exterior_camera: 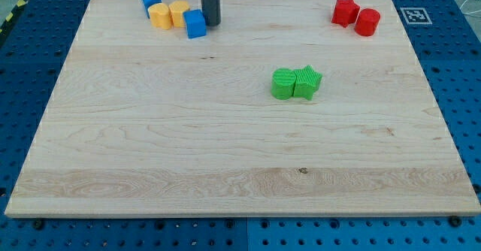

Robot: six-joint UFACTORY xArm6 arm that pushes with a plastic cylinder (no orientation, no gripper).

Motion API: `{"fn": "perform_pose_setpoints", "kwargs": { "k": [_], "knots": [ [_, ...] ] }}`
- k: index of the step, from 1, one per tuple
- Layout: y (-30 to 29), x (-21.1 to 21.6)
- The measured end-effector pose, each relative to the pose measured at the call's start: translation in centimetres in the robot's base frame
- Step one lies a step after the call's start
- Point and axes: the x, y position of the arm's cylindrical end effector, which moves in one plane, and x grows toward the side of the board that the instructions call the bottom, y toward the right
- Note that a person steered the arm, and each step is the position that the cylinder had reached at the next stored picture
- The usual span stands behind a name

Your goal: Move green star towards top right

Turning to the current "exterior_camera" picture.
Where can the green star block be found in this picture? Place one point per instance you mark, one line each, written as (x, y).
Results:
(307, 82)

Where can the red star block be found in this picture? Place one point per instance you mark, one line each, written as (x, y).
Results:
(345, 12)

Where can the light wooden board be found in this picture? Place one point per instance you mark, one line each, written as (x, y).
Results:
(147, 123)

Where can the green cylinder block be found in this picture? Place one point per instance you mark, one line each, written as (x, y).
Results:
(283, 83)

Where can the blue cube block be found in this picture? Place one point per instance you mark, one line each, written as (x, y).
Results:
(195, 24)

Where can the yellow heart block right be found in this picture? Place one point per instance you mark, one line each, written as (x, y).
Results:
(177, 9)

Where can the yellow heart block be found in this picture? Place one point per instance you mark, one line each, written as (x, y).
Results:
(177, 9)
(160, 16)

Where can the yellow heart block left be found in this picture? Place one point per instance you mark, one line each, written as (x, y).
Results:
(160, 16)

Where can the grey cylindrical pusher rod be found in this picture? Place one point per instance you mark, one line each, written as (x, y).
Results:
(211, 11)

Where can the red cylinder block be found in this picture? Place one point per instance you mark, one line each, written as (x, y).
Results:
(367, 22)

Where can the white fiducial marker tag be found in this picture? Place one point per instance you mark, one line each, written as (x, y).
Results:
(415, 16)

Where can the black yellow hazard tape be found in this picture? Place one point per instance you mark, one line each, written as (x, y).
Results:
(13, 16)

